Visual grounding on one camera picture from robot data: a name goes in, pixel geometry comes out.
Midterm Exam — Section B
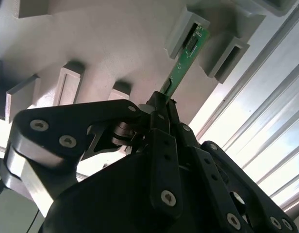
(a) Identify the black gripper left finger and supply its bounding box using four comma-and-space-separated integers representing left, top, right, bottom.
0, 91, 183, 218

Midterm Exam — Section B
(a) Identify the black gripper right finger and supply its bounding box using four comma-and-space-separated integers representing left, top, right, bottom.
169, 100, 299, 233

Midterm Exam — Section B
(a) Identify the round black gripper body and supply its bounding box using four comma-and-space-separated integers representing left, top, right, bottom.
41, 119, 224, 233

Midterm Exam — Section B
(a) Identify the green RAM stick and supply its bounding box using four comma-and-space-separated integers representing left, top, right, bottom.
160, 24, 212, 98

